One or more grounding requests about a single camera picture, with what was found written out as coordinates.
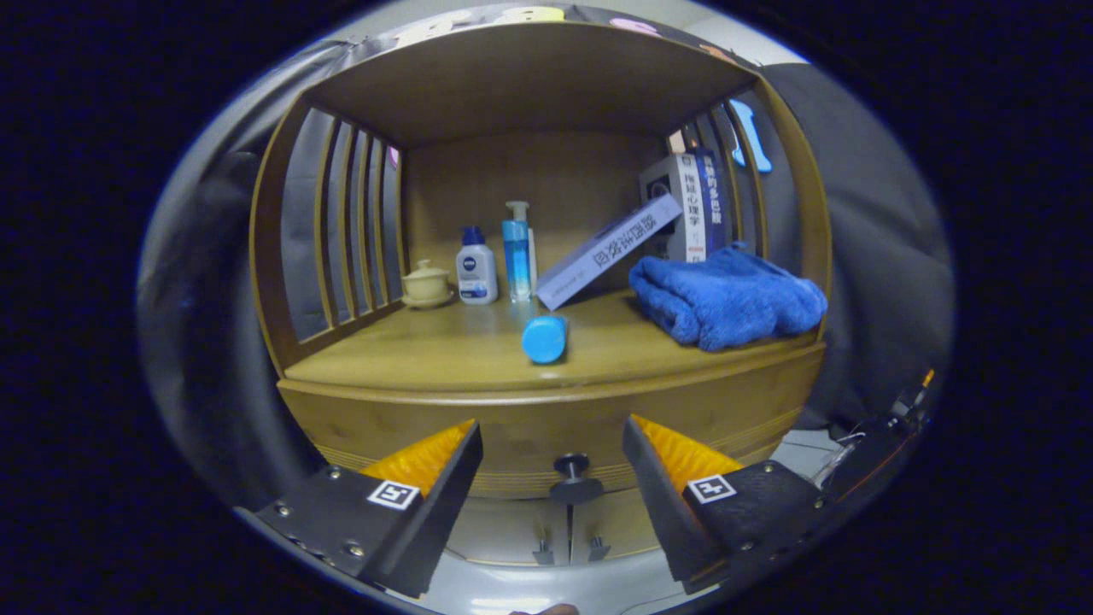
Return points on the grey leaning book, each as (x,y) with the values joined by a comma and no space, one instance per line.
(606,252)

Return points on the blue pump bottle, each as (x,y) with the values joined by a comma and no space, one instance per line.
(517,256)

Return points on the white lotion bottle blue cap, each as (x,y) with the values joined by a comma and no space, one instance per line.
(476,273)

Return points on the white standing book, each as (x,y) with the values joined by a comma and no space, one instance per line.
(687,213)

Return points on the beige lidded teacup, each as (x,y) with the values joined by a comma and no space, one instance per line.
(427,286)

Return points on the black and orange gripper device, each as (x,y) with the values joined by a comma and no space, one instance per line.
(909,397)

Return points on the wooden cabinet door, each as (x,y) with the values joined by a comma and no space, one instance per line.
(495,531)
(623,523)

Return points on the dark blue standing book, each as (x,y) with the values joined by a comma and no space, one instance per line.
(713,201)

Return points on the wooden countertop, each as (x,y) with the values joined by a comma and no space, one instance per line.
(444,350)

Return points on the blue folded towel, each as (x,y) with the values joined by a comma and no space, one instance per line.
(726,299)

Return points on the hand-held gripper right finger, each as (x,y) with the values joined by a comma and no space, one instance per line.
(666,512)

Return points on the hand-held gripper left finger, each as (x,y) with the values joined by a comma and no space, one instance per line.
(438,512)

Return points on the black backdrop cloth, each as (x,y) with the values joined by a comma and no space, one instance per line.
(879,256)

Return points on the blue cylindrical container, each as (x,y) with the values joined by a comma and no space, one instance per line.
(545,340)

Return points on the wooden drawer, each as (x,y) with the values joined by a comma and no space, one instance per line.
(529,427)

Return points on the black flat board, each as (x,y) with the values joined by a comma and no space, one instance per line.
(879,457)

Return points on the wooden cabinet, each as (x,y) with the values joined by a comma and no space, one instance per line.
(529,85)

